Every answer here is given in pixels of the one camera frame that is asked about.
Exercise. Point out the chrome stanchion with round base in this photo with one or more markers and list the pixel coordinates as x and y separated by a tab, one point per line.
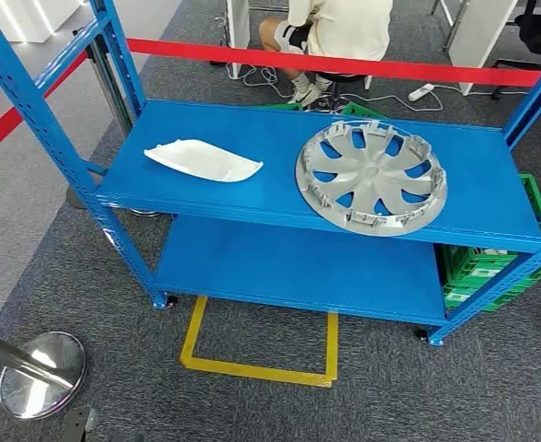
44	378

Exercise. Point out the chrome stanchion post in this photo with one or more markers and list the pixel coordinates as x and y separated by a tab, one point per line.
111	91

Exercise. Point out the red barrier belt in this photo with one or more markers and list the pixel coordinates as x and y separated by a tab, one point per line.
2	125
343	63

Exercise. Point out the white cabinet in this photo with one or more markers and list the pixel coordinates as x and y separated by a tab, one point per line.
21	18

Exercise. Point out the black stool with chrome base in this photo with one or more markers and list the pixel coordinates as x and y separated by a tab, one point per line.
339	78

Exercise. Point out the silver plastic wheel hubcap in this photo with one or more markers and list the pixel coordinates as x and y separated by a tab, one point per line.
371	174

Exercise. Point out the white plastic trim part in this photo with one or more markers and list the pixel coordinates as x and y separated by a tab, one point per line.
200	160

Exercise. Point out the white power strip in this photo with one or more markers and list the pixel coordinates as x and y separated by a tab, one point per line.
421	93

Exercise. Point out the seated person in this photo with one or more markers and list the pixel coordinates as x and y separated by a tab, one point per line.
343	24

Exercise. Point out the blue metal shelf rack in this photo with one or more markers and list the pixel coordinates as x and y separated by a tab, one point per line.
261	134

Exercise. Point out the green plastic crate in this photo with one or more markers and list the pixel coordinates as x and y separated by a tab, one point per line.
358	111
283	107
472	268

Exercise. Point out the white desk side panel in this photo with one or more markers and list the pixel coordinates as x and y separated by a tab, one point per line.
238	30
477	36

